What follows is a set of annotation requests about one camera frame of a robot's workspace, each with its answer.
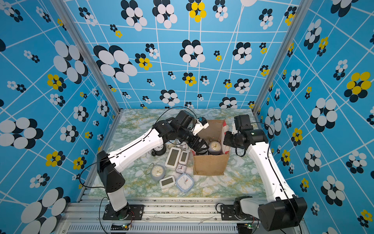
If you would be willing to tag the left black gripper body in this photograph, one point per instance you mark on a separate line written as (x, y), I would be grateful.
(187, 135)

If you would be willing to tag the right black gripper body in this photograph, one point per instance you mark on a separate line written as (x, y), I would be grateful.
(232, 140)

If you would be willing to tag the grey round beige-face clock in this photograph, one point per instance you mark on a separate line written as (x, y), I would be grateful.
(215, 148)

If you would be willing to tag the dark green triangular clock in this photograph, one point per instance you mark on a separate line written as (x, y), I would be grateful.
(202, 152)

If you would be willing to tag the light blue square alarm clock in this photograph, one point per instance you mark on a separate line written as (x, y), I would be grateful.
(185, 183)

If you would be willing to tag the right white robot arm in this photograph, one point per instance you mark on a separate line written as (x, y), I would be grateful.
(281, 208)

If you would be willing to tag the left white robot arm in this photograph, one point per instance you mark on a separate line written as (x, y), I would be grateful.
(111, 165)

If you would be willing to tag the small white digital clock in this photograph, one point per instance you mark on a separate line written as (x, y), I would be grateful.
(184, 157)

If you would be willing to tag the black round alarm clock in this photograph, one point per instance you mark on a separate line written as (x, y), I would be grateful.
(159, 151)

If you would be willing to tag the large white digital clock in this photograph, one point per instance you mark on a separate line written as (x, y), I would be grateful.
(173, 158)

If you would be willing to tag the small clear square clock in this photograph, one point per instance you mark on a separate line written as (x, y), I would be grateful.
(181, 169)

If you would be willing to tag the lowest white digital clock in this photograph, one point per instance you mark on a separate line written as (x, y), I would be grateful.
(167, 182)

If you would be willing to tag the right green circuit board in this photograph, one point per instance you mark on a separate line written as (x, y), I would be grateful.
(245, 228)

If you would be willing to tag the green circuit board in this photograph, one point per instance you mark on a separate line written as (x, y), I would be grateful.
(245, 228)
(120, 227)

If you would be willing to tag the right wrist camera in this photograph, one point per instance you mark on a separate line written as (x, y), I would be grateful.
(234, 130)

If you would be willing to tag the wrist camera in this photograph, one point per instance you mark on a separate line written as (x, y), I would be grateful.
(201, 123)
(234, 130)

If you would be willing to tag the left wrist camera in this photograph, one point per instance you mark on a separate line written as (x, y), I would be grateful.
(201, 123)

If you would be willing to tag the grey round clock wire handle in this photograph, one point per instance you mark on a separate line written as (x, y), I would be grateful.
(156, 171)

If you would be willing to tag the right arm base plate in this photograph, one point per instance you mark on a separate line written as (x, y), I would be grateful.
(228, 213)

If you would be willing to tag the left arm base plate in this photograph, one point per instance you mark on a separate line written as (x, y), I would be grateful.
(129, 212)

